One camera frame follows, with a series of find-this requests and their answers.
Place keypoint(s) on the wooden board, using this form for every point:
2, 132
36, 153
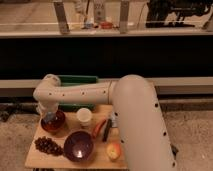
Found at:
36, 159

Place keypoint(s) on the white cup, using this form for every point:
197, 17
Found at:
84, 116

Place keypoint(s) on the purple bowl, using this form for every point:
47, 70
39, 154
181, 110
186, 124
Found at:
78, 146

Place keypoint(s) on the blue sponge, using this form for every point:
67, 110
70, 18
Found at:
49, 117

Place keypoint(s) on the dark green cucumber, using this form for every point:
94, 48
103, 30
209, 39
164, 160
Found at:
106, 131

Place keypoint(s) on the red bowl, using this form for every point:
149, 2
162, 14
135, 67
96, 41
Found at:
56, 125

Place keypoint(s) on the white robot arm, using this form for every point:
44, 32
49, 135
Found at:
141, 125

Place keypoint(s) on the red yellow apple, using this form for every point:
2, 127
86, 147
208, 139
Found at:
113, 151

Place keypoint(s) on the bunch of dark grapes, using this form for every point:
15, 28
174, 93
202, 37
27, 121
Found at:
48, 146

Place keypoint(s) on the red chili pepper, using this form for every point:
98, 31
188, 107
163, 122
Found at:
97, 128

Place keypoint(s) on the green plastic bin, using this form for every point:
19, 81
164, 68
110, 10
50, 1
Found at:
72, 80

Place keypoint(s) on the blue cloth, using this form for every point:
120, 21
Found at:
113, 119

